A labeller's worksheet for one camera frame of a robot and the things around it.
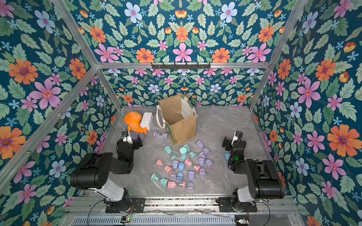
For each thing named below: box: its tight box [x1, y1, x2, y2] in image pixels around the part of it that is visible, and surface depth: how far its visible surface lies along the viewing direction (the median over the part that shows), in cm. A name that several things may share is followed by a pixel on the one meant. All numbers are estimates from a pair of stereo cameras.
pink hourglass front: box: [167, 180, 187, 189], surface depth 80 cm
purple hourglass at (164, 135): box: [153, 130, 170, 139], surface depth 103 cm
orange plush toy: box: [123, 111, 148, 135], surface depth 104 cm
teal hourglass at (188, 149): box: [183, 143, 197, 159], surface depth 93 cm
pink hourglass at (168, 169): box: [156, 158, 173, 175], surface depth 87 cm
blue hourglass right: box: [224, 151, 231, 161], surface depth 91 cm
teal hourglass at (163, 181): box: [150, 173, 169, 187], surface depth 82 cm
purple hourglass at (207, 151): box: [196, 140, 212, 156], surface depth 95 cm
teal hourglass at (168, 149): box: [164, 145, 173, 154], surface depth 94 cm
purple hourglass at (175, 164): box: [171, 160, 179, 170], surface depth 88 cm
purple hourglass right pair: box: [197, 157, 214, 168], surface depth 89 cm
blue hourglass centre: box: [176, 161, 185, 181], surface depth 86 cm
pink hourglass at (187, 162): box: [184, 158, 202, 172], surface depth 88 cm
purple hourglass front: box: [187, 170, 196, 191], surface depth 82 cm
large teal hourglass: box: [179, 146, 188, 161], surface depth 87 cm
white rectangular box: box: [139, 111, 154, 131], surface depth 107 cm
